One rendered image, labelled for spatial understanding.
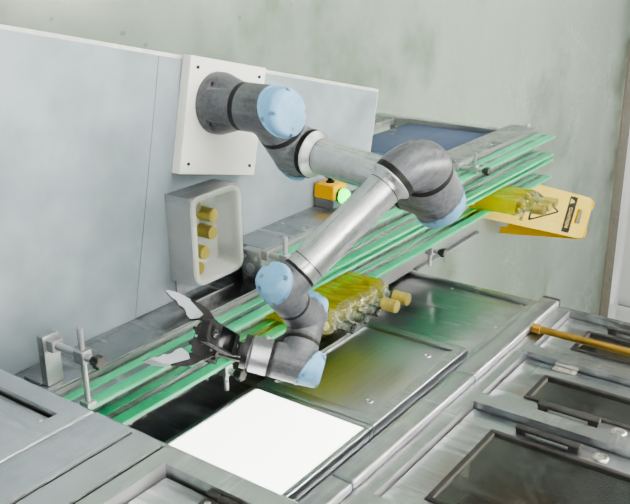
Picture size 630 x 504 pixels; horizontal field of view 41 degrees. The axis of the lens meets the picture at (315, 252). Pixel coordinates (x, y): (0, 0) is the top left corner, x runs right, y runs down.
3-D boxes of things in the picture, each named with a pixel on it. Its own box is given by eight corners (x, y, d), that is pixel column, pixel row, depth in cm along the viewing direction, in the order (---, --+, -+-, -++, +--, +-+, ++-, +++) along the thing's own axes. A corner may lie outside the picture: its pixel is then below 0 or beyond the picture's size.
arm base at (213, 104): (196, 71, 200) (227, 74, 195) (238, 71, 212) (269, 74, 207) (194, 135, 204) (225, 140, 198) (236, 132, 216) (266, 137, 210)
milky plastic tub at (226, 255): (171, 281, 211) (197, 288, 206) (165, 193, 203) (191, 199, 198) (219, 260, 224) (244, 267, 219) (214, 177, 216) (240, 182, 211)
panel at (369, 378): (124, 478, 178) (249, 541, 159) (123, 466, 177) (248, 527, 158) (361, 326, 246) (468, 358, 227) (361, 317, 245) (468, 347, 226)
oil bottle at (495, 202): (467, 207, 312) (540, 220, 297) (468, 192, 310) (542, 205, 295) (474, 203, 317) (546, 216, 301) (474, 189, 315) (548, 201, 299)
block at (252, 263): (240, 282, 223) (261, 288, 219) (239, 248, 220) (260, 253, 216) (249, 278, 226) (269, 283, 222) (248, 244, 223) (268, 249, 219)
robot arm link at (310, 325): (316, 280, 173) (303, 328, 168) (336, 307, 182) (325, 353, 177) (282, 280, 177) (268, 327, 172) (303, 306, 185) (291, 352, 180)
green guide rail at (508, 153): (271, 258, 220) (296, 265, 216) (271, 255, 220) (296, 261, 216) (536, 135, 353) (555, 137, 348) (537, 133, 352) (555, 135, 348)
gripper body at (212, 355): (188, 358, 177) (244, 373, 177) (184, 352, 169) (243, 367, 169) (199, 323, 179) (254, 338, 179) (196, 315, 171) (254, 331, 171)
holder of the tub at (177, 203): (172, 300, 213) (195, 307, 209) (164, 194, 203) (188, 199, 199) (218, 278, 226) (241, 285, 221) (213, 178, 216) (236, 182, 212)
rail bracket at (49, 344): (24, 385, 176) (97, 418, 164) (14, 311, 171) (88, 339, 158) (44, 376, 180) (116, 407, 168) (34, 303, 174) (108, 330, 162)
